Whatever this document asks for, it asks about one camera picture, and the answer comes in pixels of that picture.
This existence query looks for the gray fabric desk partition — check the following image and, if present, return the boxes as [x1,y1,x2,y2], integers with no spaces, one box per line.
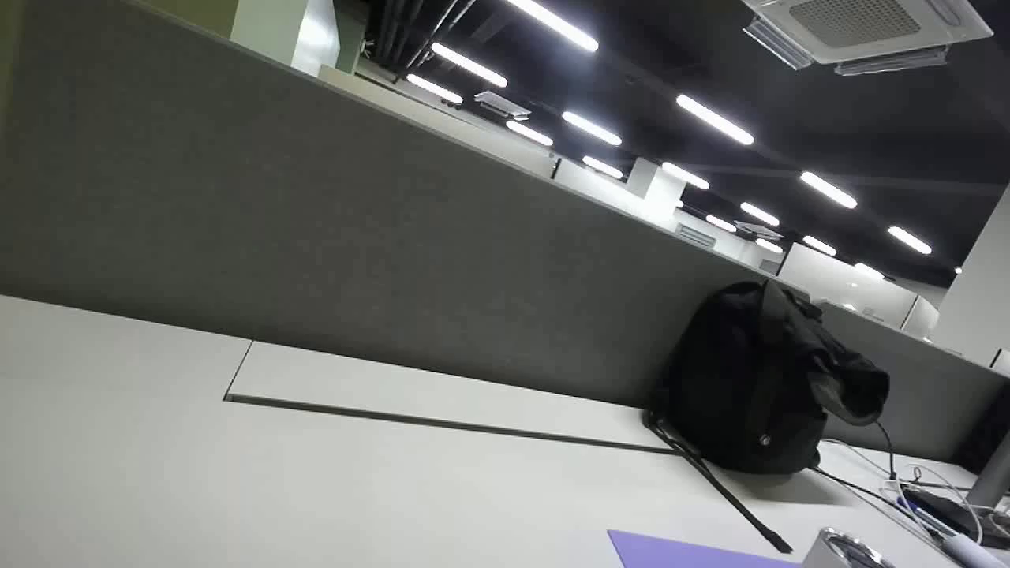
[0,0,1010,468]

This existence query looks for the black backpack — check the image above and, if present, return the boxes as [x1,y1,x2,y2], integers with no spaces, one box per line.
[644,278,892,477]

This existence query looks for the purple mat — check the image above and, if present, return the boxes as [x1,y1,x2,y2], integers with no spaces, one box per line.
[604,526,806,568]

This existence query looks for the white office divider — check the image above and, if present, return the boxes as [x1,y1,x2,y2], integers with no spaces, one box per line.
[777,240,943,341]

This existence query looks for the white ceiling air conditioner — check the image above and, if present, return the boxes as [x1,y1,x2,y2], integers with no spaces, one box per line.
[739,0,996,80]

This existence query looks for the white blue cylindrical object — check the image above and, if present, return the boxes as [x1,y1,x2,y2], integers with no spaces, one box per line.
[934,531,1010,568]

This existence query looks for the black backpack strap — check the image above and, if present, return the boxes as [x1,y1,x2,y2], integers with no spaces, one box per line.
[640,411,795,558]

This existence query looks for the black desk cable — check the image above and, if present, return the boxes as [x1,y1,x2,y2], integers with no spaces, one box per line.
[812,465,916,513]

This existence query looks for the thin black cable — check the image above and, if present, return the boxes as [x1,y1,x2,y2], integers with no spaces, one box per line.
[866,416,906,485]

